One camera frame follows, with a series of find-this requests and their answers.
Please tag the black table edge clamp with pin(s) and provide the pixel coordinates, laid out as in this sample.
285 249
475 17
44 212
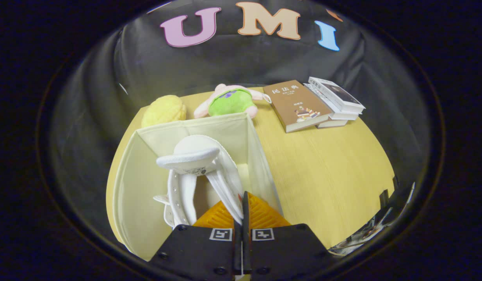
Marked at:
395 182
384 199

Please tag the white book with dark cover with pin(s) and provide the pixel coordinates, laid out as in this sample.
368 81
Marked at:
338 95

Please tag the yellow plush toy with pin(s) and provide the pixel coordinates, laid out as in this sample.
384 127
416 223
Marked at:
164 111

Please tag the brown book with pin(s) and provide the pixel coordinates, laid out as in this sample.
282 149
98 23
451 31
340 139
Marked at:
295 103

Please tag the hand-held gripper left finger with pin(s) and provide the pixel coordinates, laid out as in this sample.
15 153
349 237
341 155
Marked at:
198 253

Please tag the beige fabric storage box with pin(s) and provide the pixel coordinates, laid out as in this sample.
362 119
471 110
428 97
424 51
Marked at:
139 187

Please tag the thin pale book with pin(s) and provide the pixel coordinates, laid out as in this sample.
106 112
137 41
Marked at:
332 123

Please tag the green and pink plush toy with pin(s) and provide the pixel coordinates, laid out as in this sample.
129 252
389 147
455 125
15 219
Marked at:
231 103

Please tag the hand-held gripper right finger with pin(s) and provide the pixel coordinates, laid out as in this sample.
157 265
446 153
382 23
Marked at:
246 218

